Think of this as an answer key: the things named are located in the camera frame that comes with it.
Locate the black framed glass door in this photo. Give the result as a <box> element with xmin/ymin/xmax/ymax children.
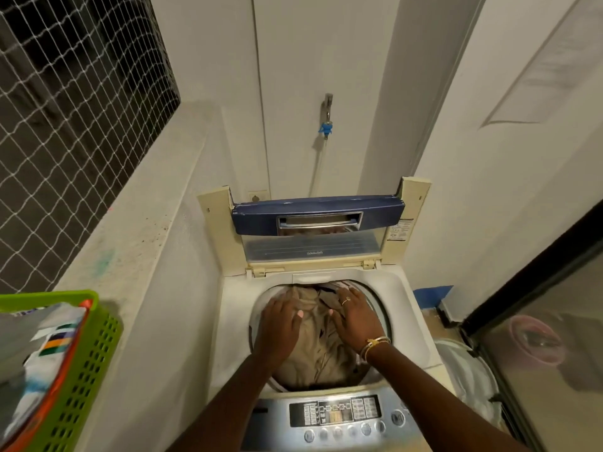
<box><xmin>459</xmin><ymin>200</ymin><xmax>603</xmax><ymax>452</ymax></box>

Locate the pink plastic basin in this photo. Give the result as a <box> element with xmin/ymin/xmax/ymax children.
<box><xmin>508</xmin><ymin>315</ymin><xmax>566</xmax><ymax>368</ymax></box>

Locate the silver bangle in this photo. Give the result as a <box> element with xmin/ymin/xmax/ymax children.
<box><xmin>360</xmin><ymin>341</ymin><xmax>391</xmax><ymax>364</ymax></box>

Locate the person's right forearm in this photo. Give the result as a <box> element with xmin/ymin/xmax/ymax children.
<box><xmin>372</xmin><ymin>343</ymin><xmax>528</xmax><ymax>452</ymax></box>

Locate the beige bedsheet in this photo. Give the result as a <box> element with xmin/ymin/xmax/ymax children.
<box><xmin>271</xmin><ymin>282</ymin><xmax>373</xmax><ymax>391</ymax></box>

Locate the white paper sheet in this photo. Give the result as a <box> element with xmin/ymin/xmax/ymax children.
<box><xmin>480</xmin><ymin>0</ymin><xmax>603</xmax><ymax>127</ymax></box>

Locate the gold bracelet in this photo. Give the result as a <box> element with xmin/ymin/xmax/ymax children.
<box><xmin>360</xmin><ymin>336</ymin><xmax>392</xmax><ymax>361</ymax></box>

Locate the white inlet hose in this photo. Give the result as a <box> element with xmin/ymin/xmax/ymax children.
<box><xmin>308</xmin><ymin>138</ymin><xmax>329</xmax><ymax>197</ymax></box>

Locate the blue cream washing machine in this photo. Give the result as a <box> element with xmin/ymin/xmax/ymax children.
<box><xmin>197</xmin><ymin>176</ymin><xmax>458</xmax><ymax>452</ymax></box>

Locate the green plastic basket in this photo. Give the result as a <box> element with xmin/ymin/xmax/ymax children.
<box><xmin>0</xmin><ymin>290</ymin><xmax>124</xmax><ymax>452</ymax></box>

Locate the person's left hand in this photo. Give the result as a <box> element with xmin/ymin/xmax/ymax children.
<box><xmin>253</xmin><ymin>296</ymin><xmax>305</xmax><ymax>368</ymax></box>

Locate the person's left forearm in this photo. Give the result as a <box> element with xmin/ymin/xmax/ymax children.
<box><xmin>167</xmin><ymin>352</ymin><xmax>283</xmax><ymax>452</ymax></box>

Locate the white window safety net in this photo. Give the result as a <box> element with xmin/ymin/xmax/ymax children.
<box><xmin>0</xmin><ymin>0</ymin><xmax>182</xmax><ymax>295</ymax></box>

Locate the colourful striped clothes pile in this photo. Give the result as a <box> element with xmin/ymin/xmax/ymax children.
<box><xmin>0</xmin><ymin>301</ymin><xmax>93</xmax><ymax>448</ymax></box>

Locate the person's right hand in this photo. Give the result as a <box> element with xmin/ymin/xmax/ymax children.
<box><xmin>328</xmin><ymin>286</ymin><xmax>388</xmax><ymax>356</ymax></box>

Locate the grey floor mat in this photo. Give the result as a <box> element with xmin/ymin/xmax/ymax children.
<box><xmin>558</xmin><ymin>313</ymin><xmax>603</xmax><ymax>396</ymax></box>

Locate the white round laundry hamper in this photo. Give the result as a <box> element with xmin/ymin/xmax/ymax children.
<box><xmin>433</xmin><ymin>338</ymin><xmax>505</xmax><ymax>429</ymax></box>

